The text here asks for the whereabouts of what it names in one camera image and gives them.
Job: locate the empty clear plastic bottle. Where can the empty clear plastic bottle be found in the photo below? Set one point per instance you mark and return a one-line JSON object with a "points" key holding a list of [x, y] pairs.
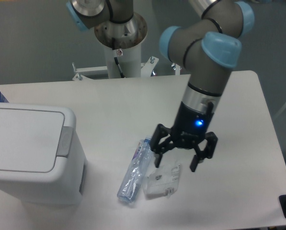
{"points": [[136, 172]]}

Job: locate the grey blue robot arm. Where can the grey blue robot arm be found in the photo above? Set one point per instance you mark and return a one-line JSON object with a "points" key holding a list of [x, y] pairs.
{"points": [[209, 50]]}

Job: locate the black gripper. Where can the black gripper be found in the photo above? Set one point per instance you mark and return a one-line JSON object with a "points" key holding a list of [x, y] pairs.
{"points": [[189, 129]]}

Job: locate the clear plastic packaging bag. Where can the clear plastic packaging bag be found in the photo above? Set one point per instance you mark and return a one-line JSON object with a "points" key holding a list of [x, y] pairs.
{"points": [[162, 182]]}

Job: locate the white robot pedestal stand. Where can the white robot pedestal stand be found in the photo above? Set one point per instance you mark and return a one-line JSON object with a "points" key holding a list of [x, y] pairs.
{"points": [[122, 49]]}

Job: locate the white plastic trash can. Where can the white plastic trash can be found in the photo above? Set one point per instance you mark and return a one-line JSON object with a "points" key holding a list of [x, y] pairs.
{"points": [[41, 157]]}

